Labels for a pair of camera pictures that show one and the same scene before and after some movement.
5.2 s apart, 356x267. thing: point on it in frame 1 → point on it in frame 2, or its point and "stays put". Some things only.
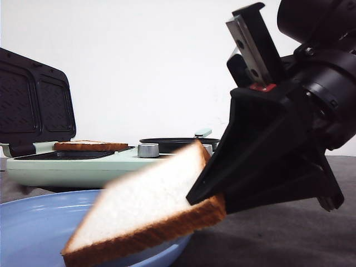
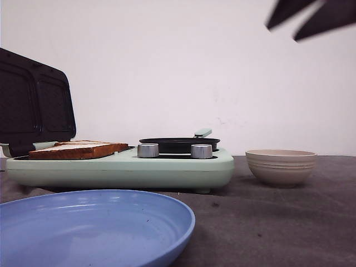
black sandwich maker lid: x=36 y=104 stays put
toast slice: x=143 y=210 → x=72 y=152
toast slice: x=82 y=146 stays put
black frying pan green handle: x=170 y=145 stays put
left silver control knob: x=148 y=150 stays put
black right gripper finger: x=320 y=184 → x=330 y=14
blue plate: x=35 y=229 stays put
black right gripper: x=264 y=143 → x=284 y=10
